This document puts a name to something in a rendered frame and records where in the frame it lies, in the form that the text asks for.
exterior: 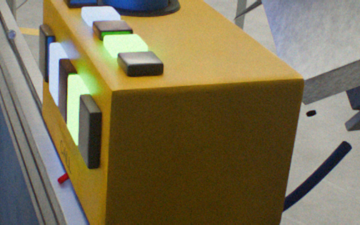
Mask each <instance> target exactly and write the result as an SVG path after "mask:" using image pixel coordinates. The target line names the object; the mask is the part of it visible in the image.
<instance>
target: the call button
mask: <svg viewBox="0 0 360 225"><path fill-rule="evenodd" d="M102 3H104V4H106V5H108V6H112V7H115V8H119V9H127V10H133V11H153V10H158V9H163V8H166V7H167V6H168V0H102Z"/></svg>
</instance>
